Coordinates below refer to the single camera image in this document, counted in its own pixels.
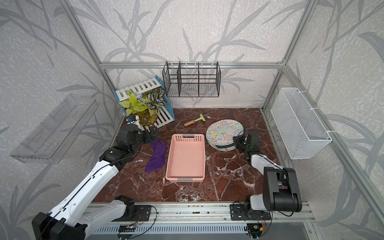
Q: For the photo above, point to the pink plastic basket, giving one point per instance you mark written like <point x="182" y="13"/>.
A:
<point x="187" y="158"/>

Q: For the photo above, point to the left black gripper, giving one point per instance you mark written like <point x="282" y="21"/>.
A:
<point x="149" y="138"/>

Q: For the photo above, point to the white mesh wall basket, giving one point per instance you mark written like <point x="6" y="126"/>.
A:
<point x="301" y="130"/>

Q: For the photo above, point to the black wire basket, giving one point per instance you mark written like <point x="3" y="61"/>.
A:
<point x="196" y="80"/>

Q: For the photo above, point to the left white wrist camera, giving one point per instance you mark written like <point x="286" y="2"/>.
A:
<point x="131" y="119"/>

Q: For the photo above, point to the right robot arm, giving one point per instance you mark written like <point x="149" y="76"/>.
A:
<point x="281" y="191"/>

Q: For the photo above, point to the colourful patterned round plate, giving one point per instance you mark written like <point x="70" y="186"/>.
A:
<point x="222" y="132"/>

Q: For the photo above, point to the purple cloth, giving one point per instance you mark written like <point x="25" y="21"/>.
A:
<point x="157" y="161"/>

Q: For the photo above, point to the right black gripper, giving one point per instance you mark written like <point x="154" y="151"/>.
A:
<point x="237" y="139"/>

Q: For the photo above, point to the blue white slatted crate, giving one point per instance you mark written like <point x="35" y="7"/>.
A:
<point x="166" y="113"/>

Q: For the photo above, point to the striped plaid round plate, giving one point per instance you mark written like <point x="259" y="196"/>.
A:
<point x="222" y="147"/>

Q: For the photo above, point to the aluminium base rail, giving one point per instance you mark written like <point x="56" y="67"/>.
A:
<point x="214" y="212"/>

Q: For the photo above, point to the left electronics board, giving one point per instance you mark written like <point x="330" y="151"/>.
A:
<point x="127" y="229"/>

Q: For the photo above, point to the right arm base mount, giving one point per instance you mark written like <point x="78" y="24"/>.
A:
<point x="240" y="213"/>

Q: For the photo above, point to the potted plant glass vase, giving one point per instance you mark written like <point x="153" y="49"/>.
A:
<point x="144" y="105"/>

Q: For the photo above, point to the clear acrylic wall shelf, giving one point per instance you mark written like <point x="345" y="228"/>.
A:
<point x="50" y="141"/>

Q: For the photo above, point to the right electronics board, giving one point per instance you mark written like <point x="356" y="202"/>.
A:
<point x="254" y="231"/>

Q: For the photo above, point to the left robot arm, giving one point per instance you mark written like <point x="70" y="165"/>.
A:
<point x="67" y="220"/>

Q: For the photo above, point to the electronics board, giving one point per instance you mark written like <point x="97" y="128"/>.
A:
<point x="127" y="229"/>
<point x="254" y="231"/>

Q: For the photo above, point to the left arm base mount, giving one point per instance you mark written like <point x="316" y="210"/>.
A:
<point x="133" y="212"/>

